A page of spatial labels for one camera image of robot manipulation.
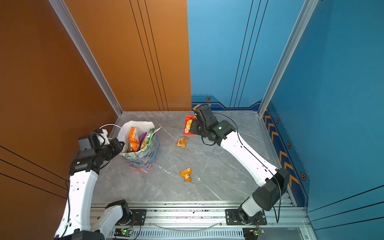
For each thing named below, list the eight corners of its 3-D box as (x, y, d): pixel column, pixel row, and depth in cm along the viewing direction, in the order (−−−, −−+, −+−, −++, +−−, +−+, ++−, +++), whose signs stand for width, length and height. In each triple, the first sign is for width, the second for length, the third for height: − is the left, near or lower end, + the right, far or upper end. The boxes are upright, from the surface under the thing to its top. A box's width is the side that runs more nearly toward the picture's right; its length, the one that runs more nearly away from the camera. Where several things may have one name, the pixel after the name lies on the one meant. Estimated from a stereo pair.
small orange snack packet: (176, 145, 102) (175, 142, 100) (181, 138, 106) (180, 135, 104) (184, 149, 101) (184, 146, 98) (189, 141, 105) (189, 138, 102)
